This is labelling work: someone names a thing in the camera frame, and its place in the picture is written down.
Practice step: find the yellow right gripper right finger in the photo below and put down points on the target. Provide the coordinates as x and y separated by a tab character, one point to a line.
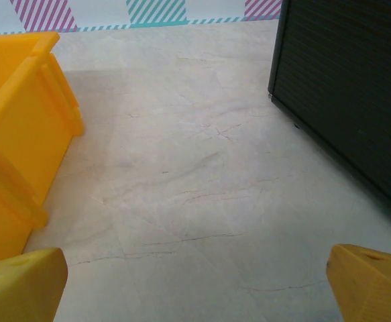
373	288

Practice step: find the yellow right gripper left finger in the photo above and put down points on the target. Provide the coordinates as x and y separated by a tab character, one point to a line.
20	292

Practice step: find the yellow plastic bin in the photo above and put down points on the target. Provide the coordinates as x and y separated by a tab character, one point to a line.
24	134

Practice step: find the black hard case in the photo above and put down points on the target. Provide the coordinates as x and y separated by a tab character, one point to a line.
349	84

